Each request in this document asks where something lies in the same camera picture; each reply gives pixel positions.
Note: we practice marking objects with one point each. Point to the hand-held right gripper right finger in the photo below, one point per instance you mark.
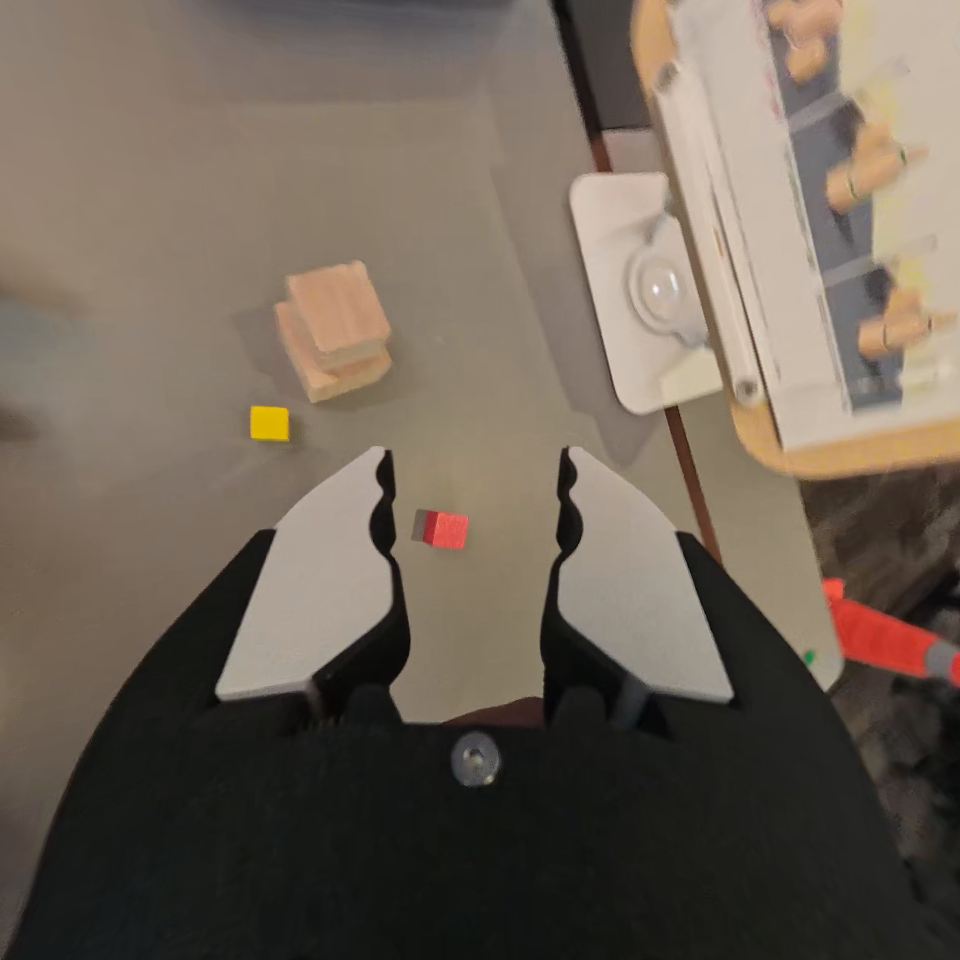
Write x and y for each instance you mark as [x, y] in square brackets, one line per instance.
[645, 600]

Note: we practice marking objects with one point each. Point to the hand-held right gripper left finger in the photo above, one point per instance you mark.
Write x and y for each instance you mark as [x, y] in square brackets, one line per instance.
[308, 600]

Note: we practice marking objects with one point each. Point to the red wooden cube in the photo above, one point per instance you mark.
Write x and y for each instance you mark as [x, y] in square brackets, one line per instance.
[446, 530]

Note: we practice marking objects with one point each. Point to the yellow wooden cube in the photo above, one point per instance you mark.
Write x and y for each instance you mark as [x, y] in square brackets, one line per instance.
[269, 425]

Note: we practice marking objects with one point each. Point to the large wooden cube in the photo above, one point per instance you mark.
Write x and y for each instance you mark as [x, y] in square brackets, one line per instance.
[308, 368]

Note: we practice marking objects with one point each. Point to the medium wooden cube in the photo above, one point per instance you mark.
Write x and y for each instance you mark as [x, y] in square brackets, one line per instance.
[338, 308]

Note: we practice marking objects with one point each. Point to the wooden display board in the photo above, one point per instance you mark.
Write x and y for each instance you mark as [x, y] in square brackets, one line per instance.
[765, 443]

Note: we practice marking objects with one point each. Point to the orange striped traffic cone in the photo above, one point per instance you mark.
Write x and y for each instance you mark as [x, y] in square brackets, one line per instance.
[885, 638]

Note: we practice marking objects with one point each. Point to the white instruction sheet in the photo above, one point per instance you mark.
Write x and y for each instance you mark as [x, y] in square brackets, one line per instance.
[810, 225]

